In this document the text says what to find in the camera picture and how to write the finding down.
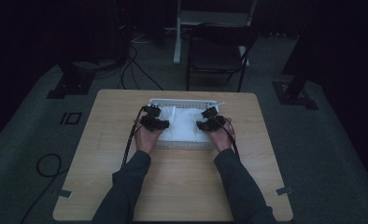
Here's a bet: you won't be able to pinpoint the right hand-held gripper cable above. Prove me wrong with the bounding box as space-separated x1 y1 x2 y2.
217 116 241 161

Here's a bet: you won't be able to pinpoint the black floor cables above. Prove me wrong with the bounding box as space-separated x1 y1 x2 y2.
118 34 165 91

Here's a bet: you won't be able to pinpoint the white perforated plastic basket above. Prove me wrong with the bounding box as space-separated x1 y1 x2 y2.
148 98 226 150

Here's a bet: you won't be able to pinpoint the white cloth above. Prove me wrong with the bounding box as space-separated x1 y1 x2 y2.
157 105 212 143

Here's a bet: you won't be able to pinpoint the person's left hand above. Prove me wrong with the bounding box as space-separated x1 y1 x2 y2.
134 119 165 155

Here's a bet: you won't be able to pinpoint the hand-held gripper cable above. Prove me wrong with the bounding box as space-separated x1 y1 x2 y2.
217 116 241 161
120 105 147 169

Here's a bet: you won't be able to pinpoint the left hand-held gripper cable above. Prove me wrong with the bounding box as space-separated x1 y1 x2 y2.
120 105 147 169

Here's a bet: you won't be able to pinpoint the black looped floor cable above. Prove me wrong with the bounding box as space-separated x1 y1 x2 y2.
19 152 70 224

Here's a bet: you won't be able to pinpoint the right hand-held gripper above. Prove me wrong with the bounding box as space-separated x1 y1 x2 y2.
196 106 227 132

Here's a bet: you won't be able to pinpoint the person's right hand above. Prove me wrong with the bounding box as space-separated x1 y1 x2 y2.
207 117 236 154

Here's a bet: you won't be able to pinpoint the black folding chair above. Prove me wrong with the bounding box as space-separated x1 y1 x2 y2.
185 23 260 93

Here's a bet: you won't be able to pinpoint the black stand with base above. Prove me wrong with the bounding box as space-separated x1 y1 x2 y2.
46 60 96 100
272 0 368 111

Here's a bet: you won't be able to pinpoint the white metal frame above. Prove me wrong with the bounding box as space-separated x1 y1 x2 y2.
172 0 259 67

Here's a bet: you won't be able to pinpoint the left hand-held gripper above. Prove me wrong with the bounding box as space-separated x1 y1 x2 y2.
140 105 171 132

